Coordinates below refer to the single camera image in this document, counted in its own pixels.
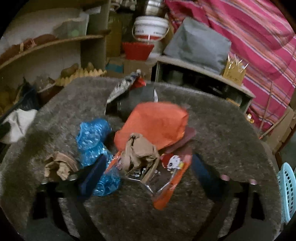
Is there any orange cartoon snack wrapper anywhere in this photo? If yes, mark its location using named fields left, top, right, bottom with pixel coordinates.
left=107, top=148, right=192, bottom=210

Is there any blue plastic bag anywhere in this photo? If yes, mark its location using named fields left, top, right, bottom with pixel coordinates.
left=76, top=118, right=120, bottom=197

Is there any grey shaggy table rug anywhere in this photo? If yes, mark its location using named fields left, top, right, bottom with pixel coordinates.
left=1, top=77, right=281, bottom=240

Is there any light blue plastic basket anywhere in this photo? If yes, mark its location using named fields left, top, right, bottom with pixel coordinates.
left=277, top=162, right=295, bottom=224

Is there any small crumpled brown paper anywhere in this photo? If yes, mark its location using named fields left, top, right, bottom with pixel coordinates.
left=44, top=152, right=79, bottom=182

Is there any white cloth rag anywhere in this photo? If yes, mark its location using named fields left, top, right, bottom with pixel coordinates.
left=1, top=109, right=38, bottom=144

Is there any crumpled brown paper ball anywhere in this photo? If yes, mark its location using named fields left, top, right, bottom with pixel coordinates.
left=121, top=133, right=160, bottom=175

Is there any bamboo chopstick holder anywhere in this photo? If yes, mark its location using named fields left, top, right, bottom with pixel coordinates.
left=223, top=55, right=248, bottom=86

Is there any yellow egg tray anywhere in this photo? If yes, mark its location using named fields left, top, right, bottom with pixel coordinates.
left=55, top=69, right=107, bottom=87

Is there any low wooden shelf table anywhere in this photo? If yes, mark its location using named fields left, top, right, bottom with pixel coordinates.
left=151, top=55, right=255, bottom=113

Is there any black white snack wrapper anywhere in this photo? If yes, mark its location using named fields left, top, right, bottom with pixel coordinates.
left=106, top=69, right=146, bottom=104

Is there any grey fabric bag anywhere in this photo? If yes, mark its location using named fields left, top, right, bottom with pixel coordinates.
left=164, top=17, right=231, bottom=74

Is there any red striped cloth curtain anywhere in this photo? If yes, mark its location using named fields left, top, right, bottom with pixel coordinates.
left=166, top=0, right=295, bottom=131

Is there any red plastic basin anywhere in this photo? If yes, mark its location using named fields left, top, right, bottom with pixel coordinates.
left=122, top=42, right=154, bottom=61

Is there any white plastic bucket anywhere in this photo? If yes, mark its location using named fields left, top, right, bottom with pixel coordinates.
left=132, top=16, right=169, bottom=42

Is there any steel cooking pot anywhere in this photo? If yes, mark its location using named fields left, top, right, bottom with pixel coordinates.
left=142, top=0, right=165, bottom=17

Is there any wooden wall shelf unit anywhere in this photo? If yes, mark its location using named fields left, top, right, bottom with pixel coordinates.
left=1, top=1, right=110, bottom=113

